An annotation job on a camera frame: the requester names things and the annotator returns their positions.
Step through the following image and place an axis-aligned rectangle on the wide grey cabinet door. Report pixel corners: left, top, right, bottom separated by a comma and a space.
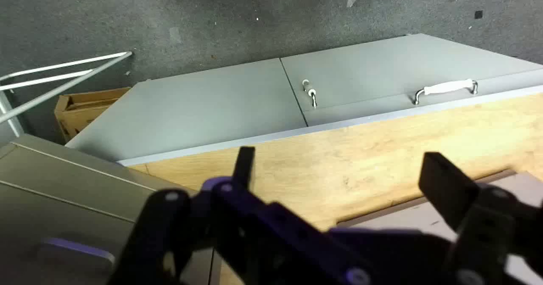
65, 58, 309, 163

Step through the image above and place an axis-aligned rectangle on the grey cabinet drawer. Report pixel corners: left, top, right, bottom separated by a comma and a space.
304, 68, 543, 127

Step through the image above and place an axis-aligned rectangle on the grey cabinet with wooden top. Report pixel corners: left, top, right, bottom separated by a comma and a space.
65, 33, 543, 285

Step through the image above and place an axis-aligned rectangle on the white and silver drawer handle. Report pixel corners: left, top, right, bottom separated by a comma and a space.
413, 78, 479, 106

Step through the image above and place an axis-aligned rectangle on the cardboard box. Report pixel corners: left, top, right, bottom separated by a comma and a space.
54, 87, 132, 143

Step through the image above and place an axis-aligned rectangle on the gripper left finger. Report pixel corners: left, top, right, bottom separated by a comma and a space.
108, 146, 370, 285

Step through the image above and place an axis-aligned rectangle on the grey cabinet door with handle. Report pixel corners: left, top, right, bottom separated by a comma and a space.
280, 33, 543, 112

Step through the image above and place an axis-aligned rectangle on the white metal frame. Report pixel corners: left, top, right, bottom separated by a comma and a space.
0, 51, 133, 138

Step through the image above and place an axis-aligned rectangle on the white and silver door handle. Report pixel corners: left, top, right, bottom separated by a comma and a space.
302, 79, 318, 109

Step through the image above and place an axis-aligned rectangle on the olive metal file cabinet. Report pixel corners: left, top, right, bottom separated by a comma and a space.
0, 134, 222, 285

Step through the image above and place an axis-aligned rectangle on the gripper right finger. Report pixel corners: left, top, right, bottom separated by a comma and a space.
418, 151, 543, 285

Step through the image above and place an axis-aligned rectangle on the file cabinet drawer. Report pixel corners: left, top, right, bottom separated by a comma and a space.
0, 181, 215, 285

